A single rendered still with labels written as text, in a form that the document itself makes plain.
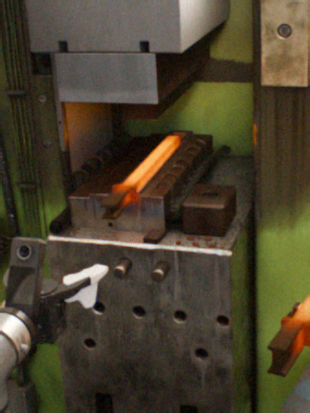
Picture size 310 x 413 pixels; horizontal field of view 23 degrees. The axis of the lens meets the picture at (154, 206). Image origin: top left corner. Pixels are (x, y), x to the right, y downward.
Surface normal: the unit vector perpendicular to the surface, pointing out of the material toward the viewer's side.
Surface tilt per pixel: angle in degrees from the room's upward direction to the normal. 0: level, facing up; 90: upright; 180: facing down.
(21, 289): 63
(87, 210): 90
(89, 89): 90
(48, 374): 90
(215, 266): 90
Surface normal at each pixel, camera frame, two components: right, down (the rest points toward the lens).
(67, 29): -0.29, 0.37
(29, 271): -0.26, -0.09
